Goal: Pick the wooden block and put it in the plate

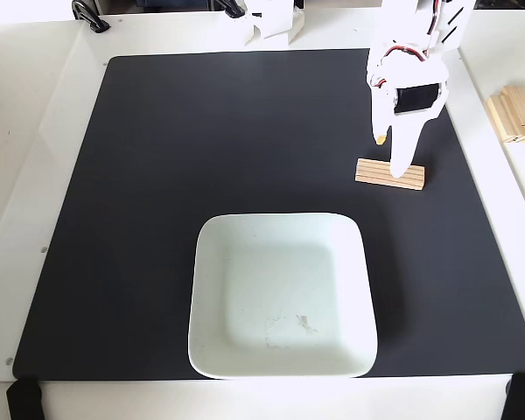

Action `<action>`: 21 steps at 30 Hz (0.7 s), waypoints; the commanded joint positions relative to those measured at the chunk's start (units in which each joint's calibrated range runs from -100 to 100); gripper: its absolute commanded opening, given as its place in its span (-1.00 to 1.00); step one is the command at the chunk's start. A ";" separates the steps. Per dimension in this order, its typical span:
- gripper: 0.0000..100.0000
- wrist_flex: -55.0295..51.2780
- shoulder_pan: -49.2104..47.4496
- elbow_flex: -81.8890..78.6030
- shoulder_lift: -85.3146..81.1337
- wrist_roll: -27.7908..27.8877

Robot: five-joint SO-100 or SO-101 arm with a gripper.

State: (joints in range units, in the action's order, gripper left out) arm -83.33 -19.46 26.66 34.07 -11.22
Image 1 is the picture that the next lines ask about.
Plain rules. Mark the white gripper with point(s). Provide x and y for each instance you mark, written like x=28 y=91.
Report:
x=413 y=101

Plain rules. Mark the grooved wooden block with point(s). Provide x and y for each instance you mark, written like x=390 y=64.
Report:
x=372 y=172

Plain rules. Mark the cream robot base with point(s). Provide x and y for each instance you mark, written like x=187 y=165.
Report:
x=297 y=26

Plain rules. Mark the white square plate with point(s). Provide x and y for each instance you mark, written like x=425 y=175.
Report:
x=254 y=297

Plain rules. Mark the light wooden stick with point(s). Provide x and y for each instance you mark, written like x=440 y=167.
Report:
x=522 y=105
x=505 y=120

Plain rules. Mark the black rubber mat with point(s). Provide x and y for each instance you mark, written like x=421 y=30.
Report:
x=157 y=197

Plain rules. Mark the white work board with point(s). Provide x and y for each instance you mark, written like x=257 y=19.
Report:
x=48 y=175

